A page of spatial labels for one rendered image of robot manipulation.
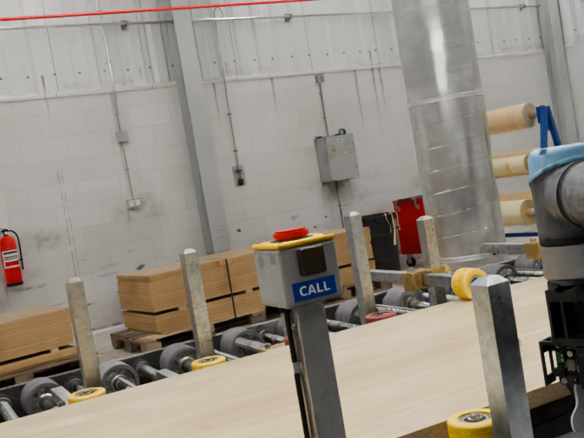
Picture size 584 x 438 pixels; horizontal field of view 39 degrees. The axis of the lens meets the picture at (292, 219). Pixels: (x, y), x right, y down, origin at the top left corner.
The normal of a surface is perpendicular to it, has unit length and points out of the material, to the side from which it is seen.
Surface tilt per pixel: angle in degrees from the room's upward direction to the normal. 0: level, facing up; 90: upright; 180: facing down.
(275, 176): 90
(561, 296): 90
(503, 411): 90
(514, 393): 90
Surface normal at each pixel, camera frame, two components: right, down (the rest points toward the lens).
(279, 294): -0.88, 0.18
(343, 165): 0.53, -0.04
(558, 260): -0.75, 0.15
